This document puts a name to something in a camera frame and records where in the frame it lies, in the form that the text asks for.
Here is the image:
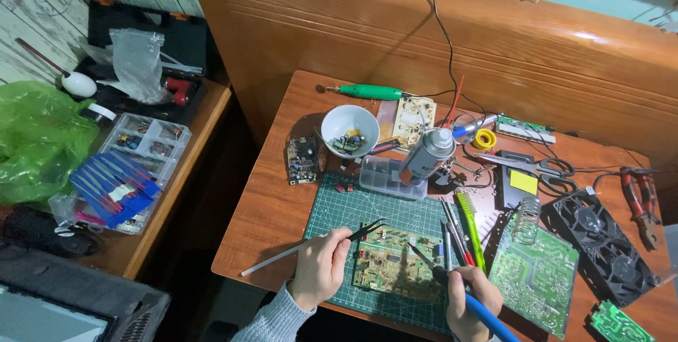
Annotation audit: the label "white tape roll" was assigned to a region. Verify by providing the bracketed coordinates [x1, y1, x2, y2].
[78, 102, 117, 123]

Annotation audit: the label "red wire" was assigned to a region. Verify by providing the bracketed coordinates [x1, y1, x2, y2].
[443, 74, 466, 129]

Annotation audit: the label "clear plastic compartment box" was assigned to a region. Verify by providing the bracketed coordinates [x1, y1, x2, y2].
[358, 154, 429, 201]

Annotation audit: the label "black and red marker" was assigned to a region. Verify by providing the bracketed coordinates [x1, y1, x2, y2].
[368, 137, 402, 157]

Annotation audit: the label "wooden headboard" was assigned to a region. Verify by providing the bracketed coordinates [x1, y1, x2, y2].
[182, 0, 678, 176]

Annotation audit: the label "silver tweezers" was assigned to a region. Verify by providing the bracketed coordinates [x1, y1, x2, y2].
[439, 198, 455, 273]

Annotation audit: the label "green rotary tool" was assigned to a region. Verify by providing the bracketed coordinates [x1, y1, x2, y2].
[316, 83, 412, 102]

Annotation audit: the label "clear component organizer box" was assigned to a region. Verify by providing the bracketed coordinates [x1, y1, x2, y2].
[48, 112, 193, 236]

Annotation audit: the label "red handled screwdriver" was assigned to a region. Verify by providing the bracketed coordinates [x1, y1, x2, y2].
[443, 197, 476, 269]

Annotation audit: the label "wooden side table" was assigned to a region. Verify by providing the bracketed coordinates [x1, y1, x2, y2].
[78, 79, 233, 280]

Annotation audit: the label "blue handled soldering iron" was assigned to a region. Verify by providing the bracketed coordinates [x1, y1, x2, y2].
[407, 242, 523, 342]

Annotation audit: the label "thin white rod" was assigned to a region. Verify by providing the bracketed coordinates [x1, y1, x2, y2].
[240, 234, 329, 278]

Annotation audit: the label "electronic parts heap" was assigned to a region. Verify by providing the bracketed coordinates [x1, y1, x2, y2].
[332, 128, 369, 153]

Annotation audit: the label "narrow green board strip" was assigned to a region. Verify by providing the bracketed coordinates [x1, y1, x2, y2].
[495, 114, 556, 146]

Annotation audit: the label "helping hand magnifier stand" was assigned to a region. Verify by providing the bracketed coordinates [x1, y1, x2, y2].
[433, 113, 484, 190]

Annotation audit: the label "black twin cooling fan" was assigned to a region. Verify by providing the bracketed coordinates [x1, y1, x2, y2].
[542, 188, 661, 309]

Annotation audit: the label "clear plastic bag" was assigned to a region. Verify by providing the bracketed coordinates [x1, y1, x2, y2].
[78, 28, 166, 106]

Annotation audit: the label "white bowl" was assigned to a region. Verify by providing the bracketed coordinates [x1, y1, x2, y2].
[320, 104, 381, 159]

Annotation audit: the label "person's left hand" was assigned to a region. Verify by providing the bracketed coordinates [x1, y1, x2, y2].
[287, 228, 354, 312]

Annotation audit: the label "white egg shaped spoon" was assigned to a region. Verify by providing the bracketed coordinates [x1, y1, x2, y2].
[14, 37, 98, 98]

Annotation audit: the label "black bag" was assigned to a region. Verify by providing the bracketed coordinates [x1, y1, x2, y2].
[0, 205, 102, 258]

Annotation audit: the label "black soldering iron stand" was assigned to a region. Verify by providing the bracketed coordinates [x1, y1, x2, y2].
[494, 149, 543, 247]

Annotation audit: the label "blue and silver pen tool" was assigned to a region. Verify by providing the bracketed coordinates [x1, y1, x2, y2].
[451, 113, 500, 139]

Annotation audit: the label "green plastic bag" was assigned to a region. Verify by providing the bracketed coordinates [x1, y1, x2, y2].
[0, 81, 101, 206]

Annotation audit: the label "yellow sponge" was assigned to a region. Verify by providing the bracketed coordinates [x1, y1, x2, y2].
[509, 169, 539, 196]

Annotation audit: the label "green circuit board with components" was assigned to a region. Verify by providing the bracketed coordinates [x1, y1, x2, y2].
[352, 222, 447, 304]

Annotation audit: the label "beige circuit board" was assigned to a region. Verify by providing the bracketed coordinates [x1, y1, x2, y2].
[391, 95, 438, 148]

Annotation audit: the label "small green circuit board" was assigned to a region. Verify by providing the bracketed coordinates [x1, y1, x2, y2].
[585, 300, 658, 342]

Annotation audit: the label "black power cable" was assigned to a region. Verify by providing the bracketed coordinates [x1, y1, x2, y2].
[412, 0, 623, 173]

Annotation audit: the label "red tool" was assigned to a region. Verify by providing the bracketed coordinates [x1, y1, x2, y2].
[163, 76, 200, 107]

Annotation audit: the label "silver spray can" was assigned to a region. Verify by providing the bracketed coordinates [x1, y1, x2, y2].
[398, 127, 458, 188]

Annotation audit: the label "yellow solder roll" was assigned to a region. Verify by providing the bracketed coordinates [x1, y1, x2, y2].
[471, 128, 498, 151]

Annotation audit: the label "small black circuit board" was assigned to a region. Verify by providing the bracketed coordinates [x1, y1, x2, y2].
[285, 136, 320, 186]

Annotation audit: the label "blue file set pouch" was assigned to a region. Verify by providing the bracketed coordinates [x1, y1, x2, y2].
[68, 149, 163, 229]

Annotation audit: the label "large green circuit board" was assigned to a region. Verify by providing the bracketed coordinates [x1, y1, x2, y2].
[487, 224, 581, 341]

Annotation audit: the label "black handled scissors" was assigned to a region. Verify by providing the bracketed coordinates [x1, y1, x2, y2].
[474, 152, 578, 195]

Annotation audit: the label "person's right hand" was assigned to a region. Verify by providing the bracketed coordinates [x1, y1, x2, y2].
[446, 266, 504, 342]

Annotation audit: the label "green cutting mat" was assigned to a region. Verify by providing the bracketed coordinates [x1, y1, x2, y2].
[302, 172, 478, 336]

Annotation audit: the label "black monitor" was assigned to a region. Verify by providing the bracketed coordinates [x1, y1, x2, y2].
[0, 246, 172, 342]

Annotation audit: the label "green brush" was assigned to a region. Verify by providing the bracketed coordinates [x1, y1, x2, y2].
[456, 190, 487, 275]

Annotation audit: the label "black tool case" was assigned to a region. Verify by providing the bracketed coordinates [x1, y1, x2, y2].
[73, 0, 209, 126]

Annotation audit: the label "black tweezers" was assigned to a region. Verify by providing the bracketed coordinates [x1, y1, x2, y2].
[345, 218, 388, 243]

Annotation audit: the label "black perforated metal strip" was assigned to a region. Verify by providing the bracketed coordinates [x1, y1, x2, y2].
[483, 208, 519, 270]

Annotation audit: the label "red handled pliers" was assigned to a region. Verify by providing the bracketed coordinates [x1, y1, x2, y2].
[619, 166, 663, 252]

